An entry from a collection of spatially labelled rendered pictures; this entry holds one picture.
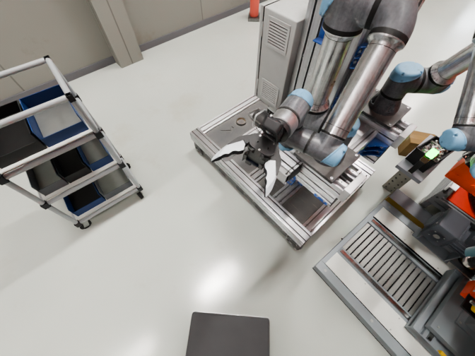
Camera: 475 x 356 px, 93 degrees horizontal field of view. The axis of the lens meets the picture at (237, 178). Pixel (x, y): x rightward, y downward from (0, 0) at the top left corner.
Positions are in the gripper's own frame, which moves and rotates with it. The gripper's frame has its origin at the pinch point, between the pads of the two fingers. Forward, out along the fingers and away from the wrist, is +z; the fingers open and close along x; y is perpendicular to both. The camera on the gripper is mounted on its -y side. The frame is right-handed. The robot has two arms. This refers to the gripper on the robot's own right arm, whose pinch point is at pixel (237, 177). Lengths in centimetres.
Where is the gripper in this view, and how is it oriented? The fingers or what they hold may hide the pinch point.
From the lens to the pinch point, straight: 50.7
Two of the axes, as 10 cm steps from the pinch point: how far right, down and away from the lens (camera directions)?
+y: -1.1, 4.5, 8.9
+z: -5.6, 7.1, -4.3
